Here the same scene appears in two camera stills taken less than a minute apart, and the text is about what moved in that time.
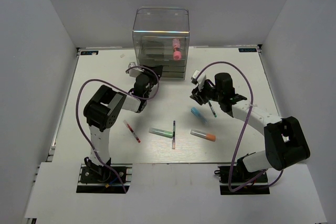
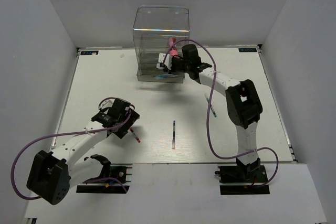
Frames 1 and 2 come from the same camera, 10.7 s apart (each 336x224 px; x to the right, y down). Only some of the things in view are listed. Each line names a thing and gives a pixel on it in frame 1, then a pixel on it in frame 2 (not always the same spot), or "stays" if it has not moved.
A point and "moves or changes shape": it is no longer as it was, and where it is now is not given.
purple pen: (174, 141) stays
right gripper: (201, 99) → (172, 70)
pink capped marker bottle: (177, 54) moves or changes shape
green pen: (212, 109) stays
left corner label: (89, 52) stays
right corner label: (252, 50) stays
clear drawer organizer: (161, 37) stays
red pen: (127, 126) stays
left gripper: (158, 70) → (122, 131)
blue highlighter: (196, 112) → (162, 76)
